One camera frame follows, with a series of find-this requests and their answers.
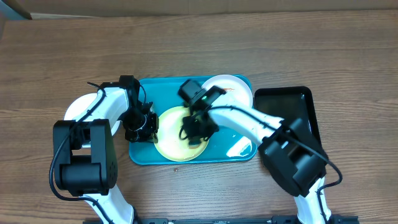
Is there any white plate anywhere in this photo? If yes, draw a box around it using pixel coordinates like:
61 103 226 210
64 92 127 136
201 75 253 107

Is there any green yellow sponge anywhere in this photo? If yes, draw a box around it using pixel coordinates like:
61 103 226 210
188 137 202 148

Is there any black plastic tray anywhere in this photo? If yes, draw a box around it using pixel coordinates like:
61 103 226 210
254 86 322 145

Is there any teal plastic tray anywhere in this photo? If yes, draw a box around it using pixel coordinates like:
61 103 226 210
129 77 257 166

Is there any yellow plate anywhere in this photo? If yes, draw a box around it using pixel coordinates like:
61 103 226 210
155 106 208 162

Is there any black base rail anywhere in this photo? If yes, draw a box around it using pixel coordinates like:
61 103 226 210
83 215 359 224

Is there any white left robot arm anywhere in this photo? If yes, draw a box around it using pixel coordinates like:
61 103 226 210
49 85 159 223

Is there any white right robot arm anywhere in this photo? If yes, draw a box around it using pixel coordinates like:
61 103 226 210
181 104 332 223

